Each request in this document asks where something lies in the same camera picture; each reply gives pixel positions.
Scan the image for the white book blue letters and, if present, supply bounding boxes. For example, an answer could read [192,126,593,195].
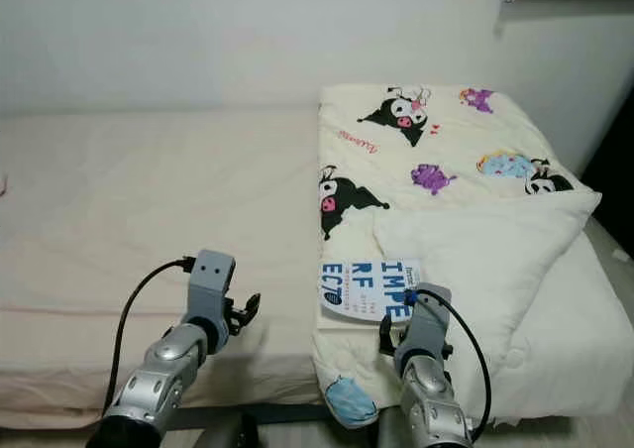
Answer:
[319,258,422,328]

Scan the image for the blue face mask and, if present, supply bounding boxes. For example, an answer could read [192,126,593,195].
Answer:
[325,374,379,429]

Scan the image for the dark left robot leg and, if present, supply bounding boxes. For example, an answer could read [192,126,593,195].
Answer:
[193,413,259,448]

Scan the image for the cream cartoon print blanket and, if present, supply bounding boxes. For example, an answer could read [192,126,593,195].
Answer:
[312,83,634,427]

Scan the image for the cream sheeted mattress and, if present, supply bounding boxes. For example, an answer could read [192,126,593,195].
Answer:
[0,111,634,431]

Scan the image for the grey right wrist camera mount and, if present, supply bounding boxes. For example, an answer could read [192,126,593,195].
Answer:
[401,282,452,360]

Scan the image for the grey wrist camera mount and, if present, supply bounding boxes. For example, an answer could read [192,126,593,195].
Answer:
[190,250,237,330]
[401,282,452,360]

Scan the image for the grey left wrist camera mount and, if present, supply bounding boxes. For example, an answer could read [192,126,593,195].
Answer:
[190,250,237,330]

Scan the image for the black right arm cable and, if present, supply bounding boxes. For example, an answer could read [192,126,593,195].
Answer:
[406,289,493,441]

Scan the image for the dark bed frame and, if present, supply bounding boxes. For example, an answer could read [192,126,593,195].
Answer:
[163,406,326,431]

